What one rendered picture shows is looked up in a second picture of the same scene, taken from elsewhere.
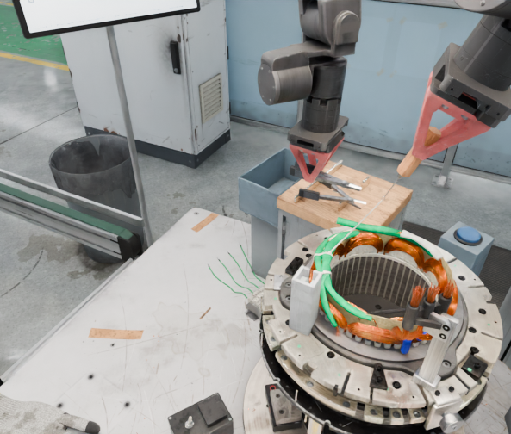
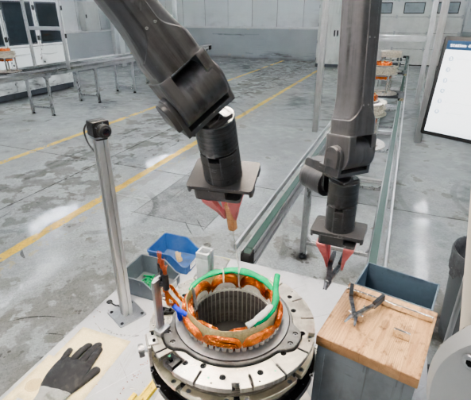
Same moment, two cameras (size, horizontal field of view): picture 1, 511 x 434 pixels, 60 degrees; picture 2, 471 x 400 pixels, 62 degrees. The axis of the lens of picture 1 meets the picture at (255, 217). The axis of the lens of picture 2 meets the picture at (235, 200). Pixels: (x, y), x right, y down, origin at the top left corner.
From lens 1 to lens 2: 86 cm
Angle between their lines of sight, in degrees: 71
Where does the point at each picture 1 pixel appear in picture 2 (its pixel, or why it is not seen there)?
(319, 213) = (339, 305)
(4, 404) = (223, 262)
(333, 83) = (330, 194)
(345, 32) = (328, 158)
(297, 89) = (310, 182)
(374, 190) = (398, 345)
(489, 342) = (191, 373)
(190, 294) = (319, 317)
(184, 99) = not seen: outside the picture
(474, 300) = (234, 375)
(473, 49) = not seen: hidden behind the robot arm
